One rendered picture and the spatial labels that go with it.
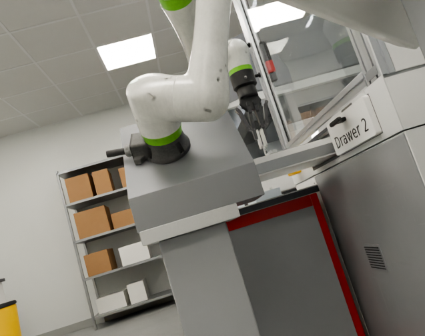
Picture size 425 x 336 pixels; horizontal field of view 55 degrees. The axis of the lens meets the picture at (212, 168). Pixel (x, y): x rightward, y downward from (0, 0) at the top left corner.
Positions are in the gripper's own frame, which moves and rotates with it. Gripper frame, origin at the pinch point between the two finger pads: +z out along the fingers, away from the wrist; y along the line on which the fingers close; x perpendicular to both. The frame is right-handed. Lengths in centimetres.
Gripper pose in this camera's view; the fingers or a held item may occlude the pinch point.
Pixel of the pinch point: (261, 139)
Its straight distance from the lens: 154.1
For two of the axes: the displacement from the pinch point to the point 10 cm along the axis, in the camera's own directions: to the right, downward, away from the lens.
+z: 2.7, 9.5, -1.4
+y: -9.6, 2.6, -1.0
